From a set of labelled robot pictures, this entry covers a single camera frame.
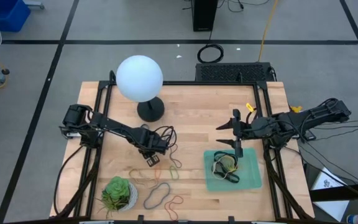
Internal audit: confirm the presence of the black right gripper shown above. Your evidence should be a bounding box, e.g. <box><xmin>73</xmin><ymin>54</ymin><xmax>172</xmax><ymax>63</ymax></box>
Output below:
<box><xmin>215</xmin><ymin>108</ymin><xmax>273</xmax><ymax>158</ymax></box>

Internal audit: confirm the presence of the black rubber band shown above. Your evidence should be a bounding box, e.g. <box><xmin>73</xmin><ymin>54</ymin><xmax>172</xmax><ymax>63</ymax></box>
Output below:
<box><xmin>211</xmin><ymin>161</ymin><xmax>226</xmax><ymax>175</ymax></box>
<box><xmin>213</xmin><ymin>151</ymin><xmax>239</xmax><ymax>166</ymax></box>
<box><xmin>219</xmin><ymin>172</ymin><xmax>241</xmax><ymax>184</ymax></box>

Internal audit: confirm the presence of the thin dark rubber band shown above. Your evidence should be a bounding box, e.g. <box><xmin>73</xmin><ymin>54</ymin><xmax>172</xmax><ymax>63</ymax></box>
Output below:
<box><xmin>169</xmin><ymin>144</ymin><xmax>183</xmax><ymax>169</ymax></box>

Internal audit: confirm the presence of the yellow rubber band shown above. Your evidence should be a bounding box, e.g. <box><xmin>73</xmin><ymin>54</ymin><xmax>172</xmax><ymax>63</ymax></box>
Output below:
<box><xmin>223</xmin><ymin>157</ymin><xmax>239</xmax><ymax>174</ymax></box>

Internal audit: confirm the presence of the small green rubber band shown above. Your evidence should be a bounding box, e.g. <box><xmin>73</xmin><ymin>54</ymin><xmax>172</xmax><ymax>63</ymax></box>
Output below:
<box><xmin>168</xmin><ymin>166</ymin><xmax>180</xmax><ymax>181</ymax></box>

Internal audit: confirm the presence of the thin tan rubber band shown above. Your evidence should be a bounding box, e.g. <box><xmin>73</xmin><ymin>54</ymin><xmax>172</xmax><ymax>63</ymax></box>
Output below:
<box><xmin>128</xmin><ymin>167</ymin><xmax>158</xmax><ymax>189</ymax></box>

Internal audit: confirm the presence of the wide blue rubber band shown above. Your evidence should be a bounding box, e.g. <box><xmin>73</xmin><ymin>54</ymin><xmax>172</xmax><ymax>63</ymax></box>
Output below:
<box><xmin>143</xmin><ymin>182</ymin><xmax>171</xmax><ymax>210</ymax></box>

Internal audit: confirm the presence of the red rubber band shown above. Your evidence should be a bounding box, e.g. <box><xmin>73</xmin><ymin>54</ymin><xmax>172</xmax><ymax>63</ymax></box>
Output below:
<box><xmin>163</xmin><ymin>195</ymin><xmax>185</xmax><ymax>221</ymax></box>

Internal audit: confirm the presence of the translucent teal plastic bin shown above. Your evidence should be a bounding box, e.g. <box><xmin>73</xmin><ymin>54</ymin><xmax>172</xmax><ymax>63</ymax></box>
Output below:
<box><xmin>203</xmin><ymin>147</ymin><xmax>263</xmax><ymax>192</ymax></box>

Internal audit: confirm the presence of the green succulent in white pot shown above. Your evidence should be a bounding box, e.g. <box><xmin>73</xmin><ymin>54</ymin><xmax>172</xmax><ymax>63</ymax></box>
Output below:
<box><xmin>99</xmin><ymin>175</ymin><xmax>139</xmax><ymax>218</ymax></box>

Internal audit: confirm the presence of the black perforated metal box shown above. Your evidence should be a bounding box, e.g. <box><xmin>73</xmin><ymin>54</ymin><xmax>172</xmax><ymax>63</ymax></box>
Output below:
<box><xmin>195</xmin><ymin>62</ymin><xmax>275</xmax><ymax>83</ymax></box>

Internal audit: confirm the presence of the white globe lamp black base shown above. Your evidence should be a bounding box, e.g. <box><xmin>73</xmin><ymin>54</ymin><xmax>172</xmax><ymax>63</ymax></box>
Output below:
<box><xmin>116</xmin><ymin>55</ymin><xmax>166</xmax><ymax>123</ymax></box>

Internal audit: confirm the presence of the black computer tower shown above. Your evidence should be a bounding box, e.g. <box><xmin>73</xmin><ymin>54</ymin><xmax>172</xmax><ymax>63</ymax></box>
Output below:
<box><xmin>192</xmin><ymin>0</ymin><xmax>219</xmax><ymax>32</ymax></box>

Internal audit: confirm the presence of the black flat bar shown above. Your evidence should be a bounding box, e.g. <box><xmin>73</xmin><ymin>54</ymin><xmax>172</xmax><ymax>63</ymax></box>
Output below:
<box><xmin>308</xmin><ymin>181</ymin><xmax>358</xmax><ymax>203</ymax></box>

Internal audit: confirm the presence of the white cardboard box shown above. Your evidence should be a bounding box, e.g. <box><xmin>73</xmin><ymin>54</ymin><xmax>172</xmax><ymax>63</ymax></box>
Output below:
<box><xmin>310</xmin><ymin>167</ymin><xmax>351</xmax><ymax>222</ymax></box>

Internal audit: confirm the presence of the blue plastic crate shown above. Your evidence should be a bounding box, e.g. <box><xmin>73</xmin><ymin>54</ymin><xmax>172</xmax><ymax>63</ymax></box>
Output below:
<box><xmin>0</xmin><ymin>0</ymin><xmax>32</xmax><ymax>32</ymax></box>

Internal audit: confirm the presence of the coiled black cable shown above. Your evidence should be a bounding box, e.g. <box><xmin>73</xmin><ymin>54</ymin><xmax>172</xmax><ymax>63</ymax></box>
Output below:
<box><xmin>196</xmin><ymin>44</ymin><xmax>224</xmax><ymax>64</ymax></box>

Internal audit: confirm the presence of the black frame cable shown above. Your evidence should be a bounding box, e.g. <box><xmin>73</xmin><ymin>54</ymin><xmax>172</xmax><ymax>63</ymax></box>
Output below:
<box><xmin>53</xmin><ymin>144</ymin><xmax>85</xmax><ymax>215</ymax></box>

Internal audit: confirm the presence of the yellow hanging cable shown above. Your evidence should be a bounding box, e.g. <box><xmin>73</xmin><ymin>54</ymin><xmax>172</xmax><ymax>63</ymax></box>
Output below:
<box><xmin>257</xmin><ymin>0</ymin><xmax>280</xmax><ymax>62</ymax></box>

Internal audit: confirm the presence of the black cable tangle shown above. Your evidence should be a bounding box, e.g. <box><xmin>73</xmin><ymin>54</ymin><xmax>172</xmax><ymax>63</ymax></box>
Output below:
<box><xmin>218</xmin><ymin>0</ymin><xmax>272</xmax><ymax>14</ymax></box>

